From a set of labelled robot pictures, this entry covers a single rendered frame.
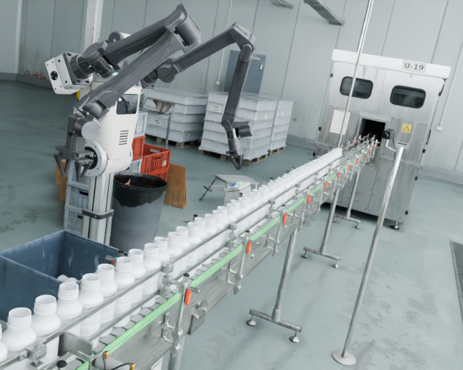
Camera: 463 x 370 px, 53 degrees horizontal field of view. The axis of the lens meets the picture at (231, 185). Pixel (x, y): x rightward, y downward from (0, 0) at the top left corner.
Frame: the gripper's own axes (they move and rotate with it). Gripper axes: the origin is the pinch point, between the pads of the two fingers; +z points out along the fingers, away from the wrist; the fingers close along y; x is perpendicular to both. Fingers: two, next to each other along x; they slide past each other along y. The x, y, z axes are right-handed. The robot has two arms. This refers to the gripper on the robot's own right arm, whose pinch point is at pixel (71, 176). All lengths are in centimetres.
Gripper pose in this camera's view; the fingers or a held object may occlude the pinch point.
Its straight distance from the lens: 157.1
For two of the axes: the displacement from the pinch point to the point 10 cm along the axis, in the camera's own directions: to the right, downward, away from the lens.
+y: 8.9, 2.6, -3.6
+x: 4.1, -1.5, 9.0
